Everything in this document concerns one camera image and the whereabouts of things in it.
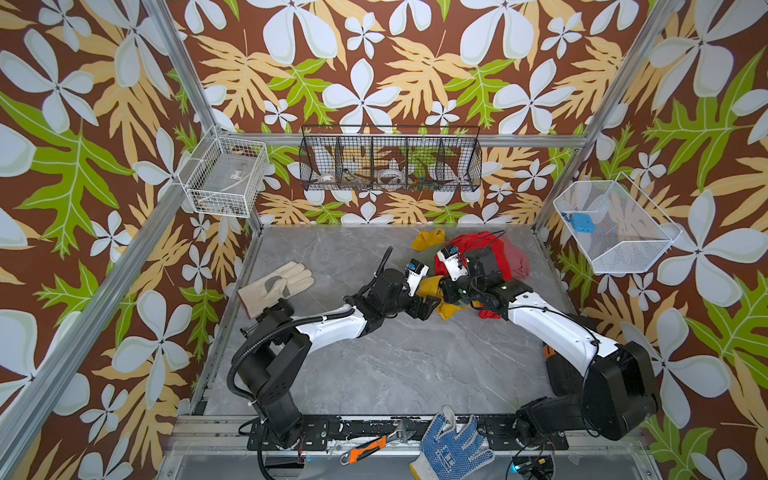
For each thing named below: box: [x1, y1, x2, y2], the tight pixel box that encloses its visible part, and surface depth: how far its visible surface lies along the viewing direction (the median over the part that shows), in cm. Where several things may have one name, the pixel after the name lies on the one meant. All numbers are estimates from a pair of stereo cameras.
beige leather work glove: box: [238, 261, 315, 319], surface depth 104 cm
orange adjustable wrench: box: [340, 419, 417, 466], surface depth 73 cm
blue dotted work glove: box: [409, 406, 496, 480], surface depth 73 cm
